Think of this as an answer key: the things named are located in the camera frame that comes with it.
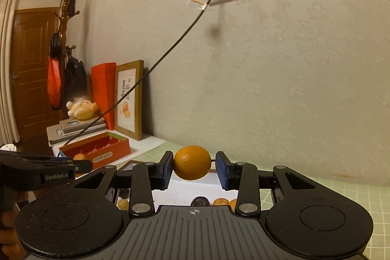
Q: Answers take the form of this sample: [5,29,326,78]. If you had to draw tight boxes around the grey flat box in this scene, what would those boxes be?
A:
[47,123,108,145]

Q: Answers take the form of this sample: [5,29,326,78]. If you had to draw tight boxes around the person's left hand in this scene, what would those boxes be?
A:
[0,191,29,260]

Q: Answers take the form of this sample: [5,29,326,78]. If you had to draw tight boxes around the light curtain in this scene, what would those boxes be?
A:
[0,0,26,145]

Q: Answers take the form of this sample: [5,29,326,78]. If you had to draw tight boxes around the red gift bag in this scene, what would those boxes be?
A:
[91,63,117,130]

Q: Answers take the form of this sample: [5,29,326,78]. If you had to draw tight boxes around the red box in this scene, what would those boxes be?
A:
[58,131,131,171]

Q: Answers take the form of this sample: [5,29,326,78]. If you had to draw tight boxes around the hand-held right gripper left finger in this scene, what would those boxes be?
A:
[75,151,175,218]

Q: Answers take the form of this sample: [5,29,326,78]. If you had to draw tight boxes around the grey kitchen scale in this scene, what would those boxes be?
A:
[59,116,106,131]

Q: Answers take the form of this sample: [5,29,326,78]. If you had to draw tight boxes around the green grid mat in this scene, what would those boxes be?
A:
[75,138,390,260]

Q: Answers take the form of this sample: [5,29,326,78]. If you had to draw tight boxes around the wooden framed picture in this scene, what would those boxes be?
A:
[114,60,144,141]

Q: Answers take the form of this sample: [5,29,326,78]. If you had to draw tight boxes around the red hanging bag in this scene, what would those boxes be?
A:
[47,56,63,111]

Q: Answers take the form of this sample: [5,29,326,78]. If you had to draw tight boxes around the black hanging bag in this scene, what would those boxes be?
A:
[62,56,89,102]

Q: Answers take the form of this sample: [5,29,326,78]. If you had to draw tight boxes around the black hanging straps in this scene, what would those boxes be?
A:
[49,33,61,58]

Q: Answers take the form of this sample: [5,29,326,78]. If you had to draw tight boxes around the white cable tag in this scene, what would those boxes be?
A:
[187,0,208,10]

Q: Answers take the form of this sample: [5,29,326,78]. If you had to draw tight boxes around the brown shallow cardboard box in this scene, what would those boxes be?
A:
[116,159,276,213]

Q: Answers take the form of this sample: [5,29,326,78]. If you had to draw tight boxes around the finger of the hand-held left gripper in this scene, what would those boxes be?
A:
[49,156,92,173]

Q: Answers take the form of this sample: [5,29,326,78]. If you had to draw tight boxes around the brown wooden door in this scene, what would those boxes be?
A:
[10,7,66,139]

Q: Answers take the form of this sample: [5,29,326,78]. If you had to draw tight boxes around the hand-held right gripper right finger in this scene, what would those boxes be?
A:
[215,151,317,218]

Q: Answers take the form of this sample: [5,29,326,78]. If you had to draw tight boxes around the yellow plush toy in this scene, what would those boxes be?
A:
[66,98,99,120]

